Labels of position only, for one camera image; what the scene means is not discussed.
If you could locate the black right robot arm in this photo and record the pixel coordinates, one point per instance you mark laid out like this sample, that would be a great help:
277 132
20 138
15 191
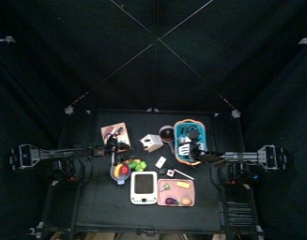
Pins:
248 155

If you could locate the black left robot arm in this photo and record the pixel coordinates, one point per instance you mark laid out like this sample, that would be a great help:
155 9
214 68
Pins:
55 153

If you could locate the white cube holder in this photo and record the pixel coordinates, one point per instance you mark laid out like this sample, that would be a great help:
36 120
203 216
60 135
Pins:
151 142

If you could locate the white toy spatula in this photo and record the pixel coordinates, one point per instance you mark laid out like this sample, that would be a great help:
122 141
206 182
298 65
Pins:
183 149

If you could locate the pink picture card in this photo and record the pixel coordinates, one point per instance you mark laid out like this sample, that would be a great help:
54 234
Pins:
117 132

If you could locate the black toy ladle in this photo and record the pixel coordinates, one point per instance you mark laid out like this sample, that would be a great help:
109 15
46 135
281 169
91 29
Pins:
194 134

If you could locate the teal basket with orange rim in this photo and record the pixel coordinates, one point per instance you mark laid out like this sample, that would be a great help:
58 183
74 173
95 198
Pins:
179 137

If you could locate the green toy grapes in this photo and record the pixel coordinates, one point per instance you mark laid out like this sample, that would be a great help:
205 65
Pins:
138 164

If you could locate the thin white stick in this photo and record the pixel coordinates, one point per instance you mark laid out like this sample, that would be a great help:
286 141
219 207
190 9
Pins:
183 174

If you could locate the red toy apple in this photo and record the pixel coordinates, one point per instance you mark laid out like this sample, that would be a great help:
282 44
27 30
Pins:
125 170

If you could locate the yellow toy banana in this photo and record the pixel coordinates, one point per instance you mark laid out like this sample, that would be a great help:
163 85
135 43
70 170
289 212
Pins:
118 171

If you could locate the small white card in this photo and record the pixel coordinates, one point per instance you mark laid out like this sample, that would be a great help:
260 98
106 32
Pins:
161 162
170 172

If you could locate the dark red cup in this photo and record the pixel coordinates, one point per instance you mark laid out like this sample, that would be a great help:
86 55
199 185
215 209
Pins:
167 133

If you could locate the small black block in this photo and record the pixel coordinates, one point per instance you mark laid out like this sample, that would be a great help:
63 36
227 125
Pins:
162 171

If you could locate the yellow toy cheese slice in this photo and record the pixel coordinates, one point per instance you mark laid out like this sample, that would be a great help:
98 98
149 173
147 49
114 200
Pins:
183 184

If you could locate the grey blue toy saucepan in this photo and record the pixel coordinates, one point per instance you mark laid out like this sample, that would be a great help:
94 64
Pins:
119 179

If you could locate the green toy vegetable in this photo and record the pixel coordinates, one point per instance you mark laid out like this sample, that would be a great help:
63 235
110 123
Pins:
165 187

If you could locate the pink plastic tray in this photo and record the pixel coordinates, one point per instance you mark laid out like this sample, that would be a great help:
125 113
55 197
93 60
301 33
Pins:
177 192

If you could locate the white toy tablet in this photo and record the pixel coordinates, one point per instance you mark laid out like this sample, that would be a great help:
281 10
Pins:
143 187

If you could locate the orange toy bread roll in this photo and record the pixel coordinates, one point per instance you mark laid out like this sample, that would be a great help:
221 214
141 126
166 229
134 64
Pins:
186 201

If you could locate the purple toy eggplant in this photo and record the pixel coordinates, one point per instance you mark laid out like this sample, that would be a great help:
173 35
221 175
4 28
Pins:
171 201

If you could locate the grey frame bracket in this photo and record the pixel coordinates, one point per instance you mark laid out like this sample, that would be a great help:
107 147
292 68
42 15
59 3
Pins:
305 41
8 39
236 113
69 109

